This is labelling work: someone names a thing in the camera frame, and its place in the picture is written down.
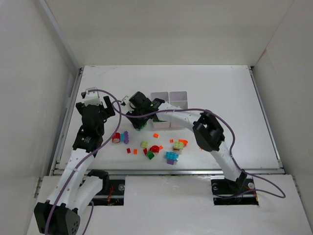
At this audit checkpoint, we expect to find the red cylinder lego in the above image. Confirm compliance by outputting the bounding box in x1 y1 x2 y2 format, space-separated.
112 132 121 143

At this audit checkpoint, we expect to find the purple flower lego piece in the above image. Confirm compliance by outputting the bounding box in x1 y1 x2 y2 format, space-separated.
120 131 129 144

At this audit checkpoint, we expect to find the lime pink lego brick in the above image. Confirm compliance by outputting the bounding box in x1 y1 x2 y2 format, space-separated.
173 141 184 152

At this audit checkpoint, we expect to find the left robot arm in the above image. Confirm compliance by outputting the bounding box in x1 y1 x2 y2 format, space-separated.
34 94 115 235

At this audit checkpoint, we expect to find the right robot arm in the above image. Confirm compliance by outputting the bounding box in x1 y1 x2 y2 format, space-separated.
123 92 246 194

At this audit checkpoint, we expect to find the left white compartment tray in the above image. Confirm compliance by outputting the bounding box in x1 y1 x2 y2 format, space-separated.
150 91 171 129

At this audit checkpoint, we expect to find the white compartment tray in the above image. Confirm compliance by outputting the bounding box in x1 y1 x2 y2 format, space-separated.
150 91 171 129
169 91 188 109

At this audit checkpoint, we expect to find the right white compartment tray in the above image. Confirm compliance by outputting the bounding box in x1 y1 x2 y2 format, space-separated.
169 91 188 109

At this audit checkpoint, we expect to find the red dome lego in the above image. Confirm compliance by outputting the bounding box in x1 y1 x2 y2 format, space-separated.
150 145 160 153

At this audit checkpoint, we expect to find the orange teardrop lego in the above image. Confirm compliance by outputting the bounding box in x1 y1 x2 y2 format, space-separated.
179 139 188 146

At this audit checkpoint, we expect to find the blue lego brick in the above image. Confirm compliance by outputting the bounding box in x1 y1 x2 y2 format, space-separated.
165 152 179 161

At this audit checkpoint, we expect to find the purple lego under blue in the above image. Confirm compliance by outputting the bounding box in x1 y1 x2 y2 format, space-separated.
166 159 177 165

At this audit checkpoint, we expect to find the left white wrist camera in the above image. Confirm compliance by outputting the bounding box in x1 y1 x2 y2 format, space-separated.
81 87 102 106

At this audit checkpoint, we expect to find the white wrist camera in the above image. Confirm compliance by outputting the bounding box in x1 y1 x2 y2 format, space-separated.
81 87 102 106
121 95 129 106

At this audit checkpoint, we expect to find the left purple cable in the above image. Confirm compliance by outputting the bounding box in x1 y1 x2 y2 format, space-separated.
45 89 122 235

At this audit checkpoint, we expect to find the purple cable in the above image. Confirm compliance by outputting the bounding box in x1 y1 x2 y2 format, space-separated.
45 89 122 235
112 98 286 199

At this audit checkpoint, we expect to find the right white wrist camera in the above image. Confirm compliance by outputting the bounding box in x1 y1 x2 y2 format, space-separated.
121 95 129 106

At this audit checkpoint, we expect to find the metal rail front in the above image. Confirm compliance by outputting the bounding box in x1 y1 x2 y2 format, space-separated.
53 168 284 176

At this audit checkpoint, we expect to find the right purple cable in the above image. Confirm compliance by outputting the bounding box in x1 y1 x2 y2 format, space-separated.
112 98 286 199

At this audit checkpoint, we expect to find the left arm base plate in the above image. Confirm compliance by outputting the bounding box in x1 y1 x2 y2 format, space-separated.
92 179 125 206

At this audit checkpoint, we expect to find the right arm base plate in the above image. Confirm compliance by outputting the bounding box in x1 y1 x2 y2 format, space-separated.
211 178 259 206

